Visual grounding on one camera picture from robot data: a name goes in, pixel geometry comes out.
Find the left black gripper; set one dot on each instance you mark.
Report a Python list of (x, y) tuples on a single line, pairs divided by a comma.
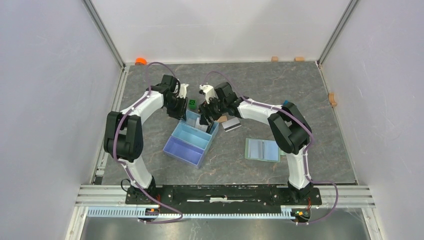
[(181, 113)]

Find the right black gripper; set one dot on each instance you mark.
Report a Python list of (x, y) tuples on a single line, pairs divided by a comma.
[(205, 109)]

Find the blue three-compartment organizer tray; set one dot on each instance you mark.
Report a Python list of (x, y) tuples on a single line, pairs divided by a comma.
[(188, 144)]

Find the silver magnetic stripe card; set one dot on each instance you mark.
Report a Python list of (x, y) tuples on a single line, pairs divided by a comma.
[(231, 124)]

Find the green card holder wallet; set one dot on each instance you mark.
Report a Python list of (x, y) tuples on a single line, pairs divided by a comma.
[(262, 150)]

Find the stack of credit cards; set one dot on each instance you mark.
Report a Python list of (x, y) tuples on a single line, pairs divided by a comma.
[(200, 126)]

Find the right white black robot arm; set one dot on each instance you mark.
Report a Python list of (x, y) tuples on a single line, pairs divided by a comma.
[(290, 130)]

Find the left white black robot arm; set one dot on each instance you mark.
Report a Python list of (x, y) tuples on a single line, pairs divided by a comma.
[(123, 137)]

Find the green toy cube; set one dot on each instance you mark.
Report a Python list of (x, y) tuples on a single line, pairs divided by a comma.
[(192, 104)]

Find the small wooden block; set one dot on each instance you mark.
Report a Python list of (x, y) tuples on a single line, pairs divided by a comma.
[(222, 119)]

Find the orange round cap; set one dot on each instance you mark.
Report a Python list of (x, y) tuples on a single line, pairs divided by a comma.
[(140, 61)]

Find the curved wooden piece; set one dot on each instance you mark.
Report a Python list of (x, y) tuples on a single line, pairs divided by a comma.
[(332, 99)]

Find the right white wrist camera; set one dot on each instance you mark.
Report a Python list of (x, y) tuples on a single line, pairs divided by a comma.
[(208, 92)]

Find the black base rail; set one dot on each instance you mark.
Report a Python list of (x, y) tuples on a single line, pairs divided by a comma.
[(222, 199)]

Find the aluminium frame rail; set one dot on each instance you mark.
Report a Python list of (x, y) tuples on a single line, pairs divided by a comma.
[(145, 213)]

